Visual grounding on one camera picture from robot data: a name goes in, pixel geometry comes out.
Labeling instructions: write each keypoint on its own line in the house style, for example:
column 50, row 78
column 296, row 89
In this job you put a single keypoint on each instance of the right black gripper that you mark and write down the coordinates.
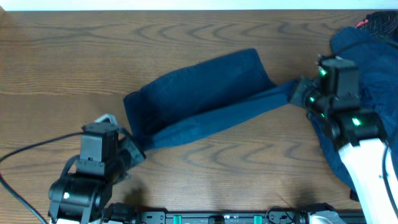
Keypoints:
column 305, row 85

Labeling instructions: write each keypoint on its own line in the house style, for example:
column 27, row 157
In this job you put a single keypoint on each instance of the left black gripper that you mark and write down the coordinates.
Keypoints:
column 130, row 144

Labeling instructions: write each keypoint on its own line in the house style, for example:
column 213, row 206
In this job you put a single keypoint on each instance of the dark blue shorts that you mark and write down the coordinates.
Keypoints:
column 195, row 102

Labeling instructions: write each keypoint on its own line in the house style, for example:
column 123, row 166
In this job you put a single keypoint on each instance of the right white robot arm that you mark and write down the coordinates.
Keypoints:
column 359, row 139

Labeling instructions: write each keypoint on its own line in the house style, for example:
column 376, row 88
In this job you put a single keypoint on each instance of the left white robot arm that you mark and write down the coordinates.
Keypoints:
column 86, row 183

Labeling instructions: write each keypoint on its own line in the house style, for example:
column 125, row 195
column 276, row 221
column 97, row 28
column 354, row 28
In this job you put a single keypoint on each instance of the dark blue clothes pile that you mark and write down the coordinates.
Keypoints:
column 377, row 63

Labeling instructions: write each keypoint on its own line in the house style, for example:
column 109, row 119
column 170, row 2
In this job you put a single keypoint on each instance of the black patterned garment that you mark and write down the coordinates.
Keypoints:
column 381, row 24

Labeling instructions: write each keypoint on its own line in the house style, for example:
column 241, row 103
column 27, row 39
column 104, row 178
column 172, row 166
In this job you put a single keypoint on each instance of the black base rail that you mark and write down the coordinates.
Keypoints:
column 312, row 214

